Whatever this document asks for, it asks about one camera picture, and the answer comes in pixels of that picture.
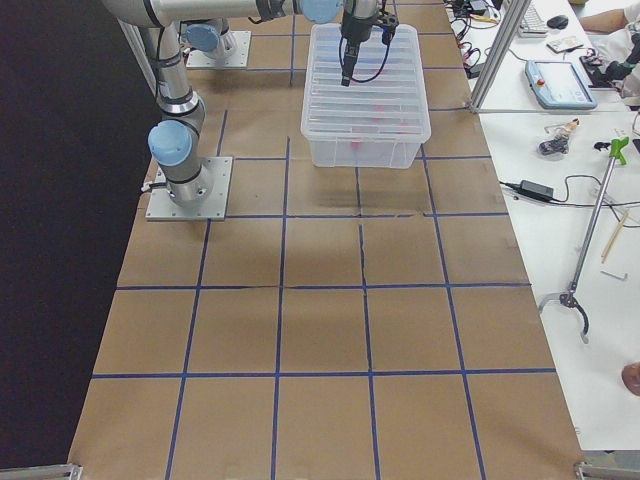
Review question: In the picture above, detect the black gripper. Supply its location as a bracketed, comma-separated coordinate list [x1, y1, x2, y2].
[341, 0, 376, 86]

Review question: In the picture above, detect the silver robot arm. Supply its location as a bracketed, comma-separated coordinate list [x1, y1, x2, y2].
[181, 17, 237, 58]
[104, 1, 385, 211]

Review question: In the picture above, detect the clear plastic storage box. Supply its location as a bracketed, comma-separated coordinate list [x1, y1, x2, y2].
[301, 23, 431, 169]

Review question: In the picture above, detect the white keyboard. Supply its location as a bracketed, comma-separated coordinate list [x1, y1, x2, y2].
[517, 2, 549, 38]

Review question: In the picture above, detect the blue teach pendant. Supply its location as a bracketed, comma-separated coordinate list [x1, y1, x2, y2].
[524, 60, 598, 110]

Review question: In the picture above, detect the black computer mouse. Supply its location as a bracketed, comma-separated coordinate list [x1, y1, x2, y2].
[546, 15, 569, 30]

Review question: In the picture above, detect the black clip bundle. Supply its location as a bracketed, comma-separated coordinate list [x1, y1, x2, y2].
[538, 136, 569, 156]

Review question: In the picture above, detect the black power adapter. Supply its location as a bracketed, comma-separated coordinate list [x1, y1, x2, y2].
[518, 180, 554, 203]

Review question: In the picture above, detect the person in white shirt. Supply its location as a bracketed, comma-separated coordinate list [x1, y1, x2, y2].
[579, 2, 639, 104]

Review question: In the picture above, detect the wooden chopstick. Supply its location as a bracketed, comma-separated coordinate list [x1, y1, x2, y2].
[601, 210, 629, 264]

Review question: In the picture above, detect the silver allen key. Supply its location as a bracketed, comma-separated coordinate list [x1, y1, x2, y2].
[601, 270, 628, 282]

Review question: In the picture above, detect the black camera cable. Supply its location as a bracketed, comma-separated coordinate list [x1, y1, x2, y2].
[338, 19, 401, 84]

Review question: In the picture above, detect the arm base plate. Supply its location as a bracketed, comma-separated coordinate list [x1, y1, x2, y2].
[145, 156, 233, 221]
[185, 25, 251, 70]

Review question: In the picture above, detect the aluminium frame post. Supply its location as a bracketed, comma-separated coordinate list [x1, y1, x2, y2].
[468, 0, 530, 113]

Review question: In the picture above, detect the green handled reacher grabber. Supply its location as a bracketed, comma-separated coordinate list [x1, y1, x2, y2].
[538, 136, 630, 344]

